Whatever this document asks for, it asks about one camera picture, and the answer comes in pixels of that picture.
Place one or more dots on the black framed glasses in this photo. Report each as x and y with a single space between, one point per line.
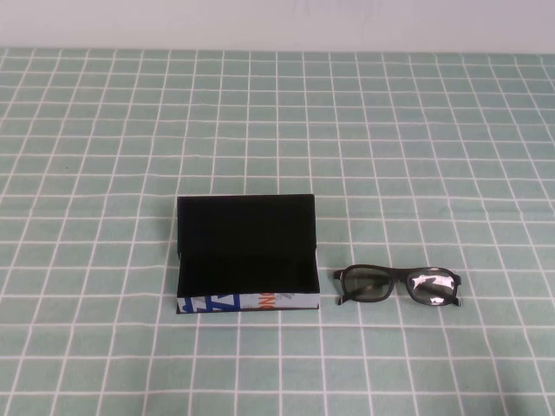
401 277

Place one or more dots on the black printed glasses case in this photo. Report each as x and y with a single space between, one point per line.
247 242

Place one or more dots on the green white grid tablecloth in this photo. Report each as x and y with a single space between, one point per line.
130 130

